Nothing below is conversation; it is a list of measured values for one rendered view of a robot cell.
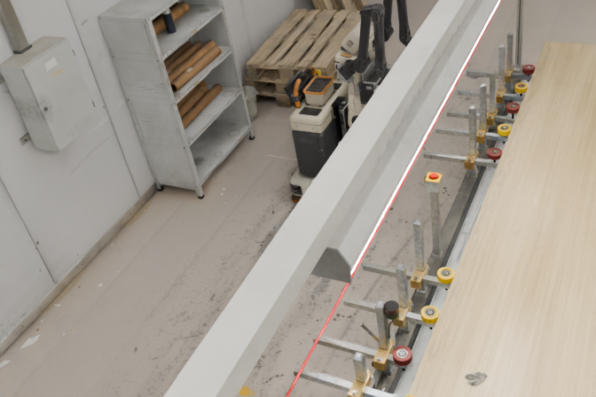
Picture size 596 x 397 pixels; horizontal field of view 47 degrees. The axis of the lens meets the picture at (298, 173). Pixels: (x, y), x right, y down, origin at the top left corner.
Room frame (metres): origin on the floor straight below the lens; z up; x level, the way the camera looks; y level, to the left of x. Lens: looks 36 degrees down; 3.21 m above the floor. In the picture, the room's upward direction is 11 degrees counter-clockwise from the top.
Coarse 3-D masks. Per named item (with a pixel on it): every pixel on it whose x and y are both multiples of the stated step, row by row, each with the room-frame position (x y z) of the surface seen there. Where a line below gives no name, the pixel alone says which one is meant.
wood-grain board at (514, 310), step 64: (576, 64) 3.84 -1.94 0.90; (512, 128) 3.25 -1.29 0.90; (576, 128) 3.13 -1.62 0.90; (512, 192) 2.69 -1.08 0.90; (576, 192) 2.59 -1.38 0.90; (512, 256) 2.24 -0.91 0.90; (576, 256) 2.16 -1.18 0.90; (448, 320) 1.94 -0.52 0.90; (512, 320) 1.88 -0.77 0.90; (576, 320) 1.81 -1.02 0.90; (448, 384) 1.63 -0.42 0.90; (512, 384) 1.57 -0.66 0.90; (576, 384) 1.52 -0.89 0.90
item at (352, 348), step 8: (320, 344) 2.00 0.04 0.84; (328, 344) 1.98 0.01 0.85; (336, 344) 1.96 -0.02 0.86; (344, 344) 1.95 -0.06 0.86; (352, 344) 1.94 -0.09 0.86; (352, 352) 1.92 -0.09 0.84; (360, 352) 1.90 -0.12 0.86; (368, 352) 1.89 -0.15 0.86; (376, 352) 1.88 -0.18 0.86; (392, 360) 1.82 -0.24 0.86
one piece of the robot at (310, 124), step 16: (336, 96) 4.18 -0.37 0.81; (304, 112) 4.05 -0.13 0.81; (320, 112) 4.00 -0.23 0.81; (336, 112) 4.06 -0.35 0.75; (304, 128) 3.97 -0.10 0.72; (320, 128) 3.91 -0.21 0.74; (336, 128) 4.06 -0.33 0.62; (304, 144) 3.98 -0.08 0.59; (320, 144) 3.91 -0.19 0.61; (336, 144) 4.05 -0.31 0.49; (304, 160) 3.99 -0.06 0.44; (320, 160) 3.93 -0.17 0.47
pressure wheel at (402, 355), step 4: (396, 348) 1.84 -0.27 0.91; (400, 348) 1.84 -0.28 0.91; (404, 348) 1.83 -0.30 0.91; (408, 348) 1.83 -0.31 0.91; (396, 352) 1.82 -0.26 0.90; (400, 352) 1.82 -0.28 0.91; (404, 352) 1.82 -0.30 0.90; (408, 352) 1.81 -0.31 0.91; (396, 356) 1.80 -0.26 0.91; (400, 356) 1.80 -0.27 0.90; (404, 356) 1.79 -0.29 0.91; (408, 356) 1.79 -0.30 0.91; (396, 360) 1.78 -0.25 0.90; (400, 360) 1.78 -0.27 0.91; (404, 360) 1.77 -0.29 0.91; (408, 360) 1.77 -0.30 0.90; (400, 364) 1.78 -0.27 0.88; (404, 364) 1.77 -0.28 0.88
